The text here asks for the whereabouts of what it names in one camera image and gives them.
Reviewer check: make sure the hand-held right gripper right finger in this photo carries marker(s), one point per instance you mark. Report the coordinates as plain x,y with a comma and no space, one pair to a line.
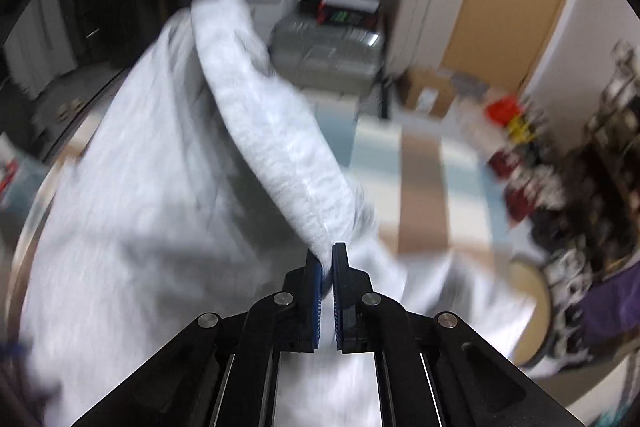
340,297

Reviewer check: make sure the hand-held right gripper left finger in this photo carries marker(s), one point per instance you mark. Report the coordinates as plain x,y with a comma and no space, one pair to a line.
315,297

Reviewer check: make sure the light grey sweatshirt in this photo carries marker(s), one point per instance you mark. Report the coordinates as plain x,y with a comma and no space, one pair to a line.
150,182

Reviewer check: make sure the pile of loose shoes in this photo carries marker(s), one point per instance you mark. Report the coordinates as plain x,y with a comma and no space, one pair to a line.
525,187

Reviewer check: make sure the small brown cardboard box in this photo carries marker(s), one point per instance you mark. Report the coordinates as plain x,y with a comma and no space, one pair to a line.
425,92

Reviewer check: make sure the small silver suitcase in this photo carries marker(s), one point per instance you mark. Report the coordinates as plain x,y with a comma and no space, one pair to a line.
320,52

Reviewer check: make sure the red plastic bag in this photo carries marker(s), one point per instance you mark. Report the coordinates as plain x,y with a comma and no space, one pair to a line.
502,109

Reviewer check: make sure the purple plastic bag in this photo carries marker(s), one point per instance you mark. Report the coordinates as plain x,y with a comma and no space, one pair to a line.
610,307

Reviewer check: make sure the wooden shoe rack with shoes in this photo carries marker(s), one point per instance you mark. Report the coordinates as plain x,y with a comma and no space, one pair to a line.
600,187

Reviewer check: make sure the black shoe box red label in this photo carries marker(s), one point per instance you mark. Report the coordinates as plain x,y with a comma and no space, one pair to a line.
345,12

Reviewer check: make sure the large white suitcase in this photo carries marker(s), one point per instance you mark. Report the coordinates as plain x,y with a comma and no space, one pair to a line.
425,7

